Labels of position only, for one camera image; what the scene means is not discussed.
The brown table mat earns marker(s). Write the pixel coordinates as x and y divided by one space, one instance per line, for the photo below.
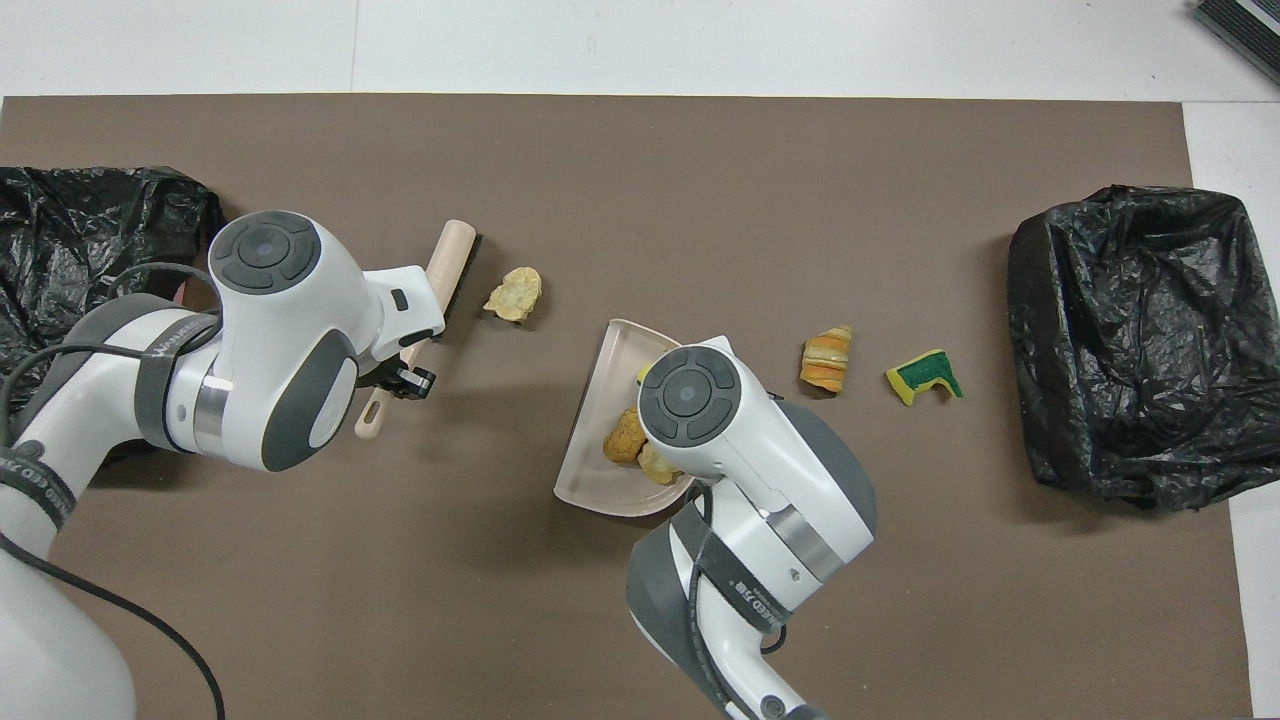
400 600

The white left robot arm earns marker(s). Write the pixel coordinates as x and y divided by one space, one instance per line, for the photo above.
280 330

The notched green yellow sponge piece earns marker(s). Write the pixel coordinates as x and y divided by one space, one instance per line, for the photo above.
918 376

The black bag lined bin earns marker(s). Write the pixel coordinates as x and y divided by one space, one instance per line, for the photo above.
60 230
1150 330

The brown bread roll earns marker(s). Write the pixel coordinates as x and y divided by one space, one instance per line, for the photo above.
625 437

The beige hand brush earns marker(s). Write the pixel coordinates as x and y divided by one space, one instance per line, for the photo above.
450 260

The black ridged object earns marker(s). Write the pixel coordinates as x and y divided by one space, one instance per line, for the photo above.
1250 25

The striped orange croissant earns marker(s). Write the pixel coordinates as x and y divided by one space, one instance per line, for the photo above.
826 362

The pale bread chunk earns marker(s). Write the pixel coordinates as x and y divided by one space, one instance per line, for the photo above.
655 466
515 293

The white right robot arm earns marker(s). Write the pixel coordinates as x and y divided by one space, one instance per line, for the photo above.
760 450

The beige plastic dustpan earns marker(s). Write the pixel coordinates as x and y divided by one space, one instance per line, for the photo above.
600 390

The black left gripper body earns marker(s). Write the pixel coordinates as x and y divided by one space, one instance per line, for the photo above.
388 376

